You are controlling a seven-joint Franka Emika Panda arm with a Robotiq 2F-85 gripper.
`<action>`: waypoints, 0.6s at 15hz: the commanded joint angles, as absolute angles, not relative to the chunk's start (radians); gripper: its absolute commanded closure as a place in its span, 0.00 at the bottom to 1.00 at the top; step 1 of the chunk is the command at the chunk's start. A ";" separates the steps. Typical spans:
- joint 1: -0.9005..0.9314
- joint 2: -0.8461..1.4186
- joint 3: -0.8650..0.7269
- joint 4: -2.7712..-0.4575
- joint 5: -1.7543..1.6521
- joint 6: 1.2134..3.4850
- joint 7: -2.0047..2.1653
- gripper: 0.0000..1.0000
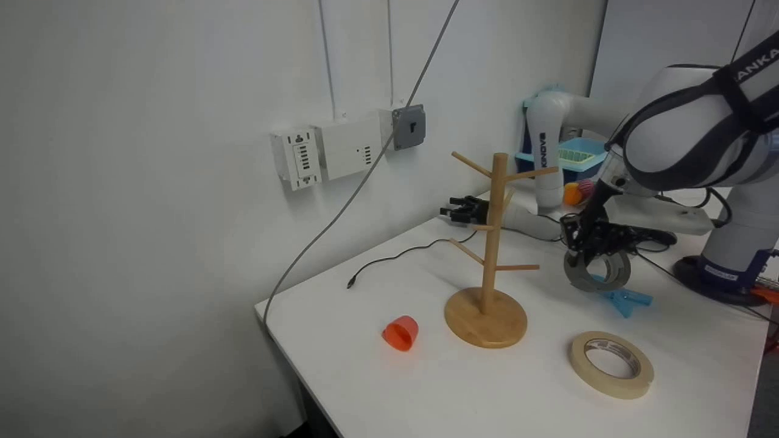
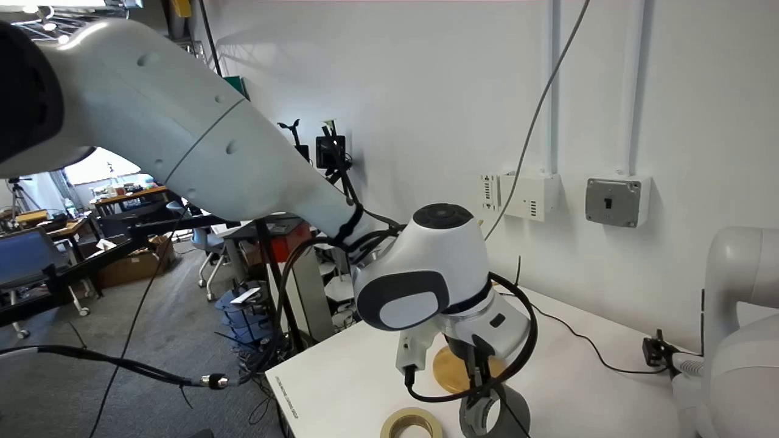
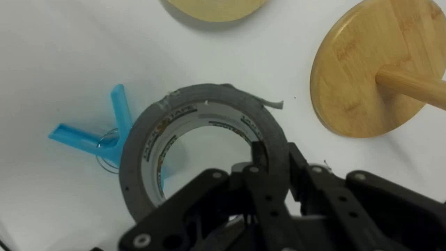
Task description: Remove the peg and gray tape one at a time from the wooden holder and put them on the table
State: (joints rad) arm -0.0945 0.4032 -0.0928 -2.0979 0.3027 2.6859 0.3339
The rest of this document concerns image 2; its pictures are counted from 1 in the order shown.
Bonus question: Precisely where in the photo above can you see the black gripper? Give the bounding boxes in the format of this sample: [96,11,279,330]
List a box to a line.
[447,330,527,432]

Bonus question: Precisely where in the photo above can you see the grey mug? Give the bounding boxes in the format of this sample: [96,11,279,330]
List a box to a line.
[458,380,537,438]

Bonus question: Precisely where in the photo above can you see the wooden peg tree holder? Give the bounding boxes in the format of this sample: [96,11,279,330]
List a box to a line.
[432,343,511,398]

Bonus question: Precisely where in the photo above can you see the beige masking tape roll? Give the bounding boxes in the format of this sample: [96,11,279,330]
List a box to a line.
[378,405,449,438]

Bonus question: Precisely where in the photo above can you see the red orange box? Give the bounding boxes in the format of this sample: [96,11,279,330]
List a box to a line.
[266,216,316,262]

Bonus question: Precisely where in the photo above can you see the blue crate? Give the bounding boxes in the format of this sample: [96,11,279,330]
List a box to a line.
[217,287,273,352]

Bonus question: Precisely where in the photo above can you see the cardboard box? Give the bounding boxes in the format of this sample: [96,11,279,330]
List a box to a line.
[96,233,179,287]

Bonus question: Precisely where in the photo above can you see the bright window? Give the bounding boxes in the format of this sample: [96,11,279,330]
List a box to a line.
[62,145,142,189]

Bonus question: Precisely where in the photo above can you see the blue chair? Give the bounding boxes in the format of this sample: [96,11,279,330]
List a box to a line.
[0,228,68,296]

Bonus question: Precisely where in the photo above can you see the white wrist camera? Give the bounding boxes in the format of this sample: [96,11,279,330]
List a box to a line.
[394,330,430,377]

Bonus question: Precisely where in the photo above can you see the thin black table cable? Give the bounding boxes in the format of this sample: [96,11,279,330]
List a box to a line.
[532,301,662,377]

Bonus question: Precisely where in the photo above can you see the white labelled wall box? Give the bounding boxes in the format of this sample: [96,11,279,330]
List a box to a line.
[478,171,511,222]

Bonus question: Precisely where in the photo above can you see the white plain wall box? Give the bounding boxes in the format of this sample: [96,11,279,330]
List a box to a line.
[506,167,565,223]

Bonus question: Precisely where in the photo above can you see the gray wall socket box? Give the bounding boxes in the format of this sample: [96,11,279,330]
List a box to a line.
[584,173,656,231]

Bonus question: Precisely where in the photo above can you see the long gray wall cable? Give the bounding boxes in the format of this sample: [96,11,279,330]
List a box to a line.
[483,0,595,239]

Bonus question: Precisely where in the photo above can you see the black camera on mount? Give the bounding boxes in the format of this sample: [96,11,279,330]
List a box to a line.
[312,129,353,174]

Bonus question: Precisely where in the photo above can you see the white wall conduit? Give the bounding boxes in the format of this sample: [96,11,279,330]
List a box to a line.
[632,0,656,179]
[546,0,565,178]

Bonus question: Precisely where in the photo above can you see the thick black hose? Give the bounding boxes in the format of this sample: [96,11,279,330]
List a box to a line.
[0,343,232,393]

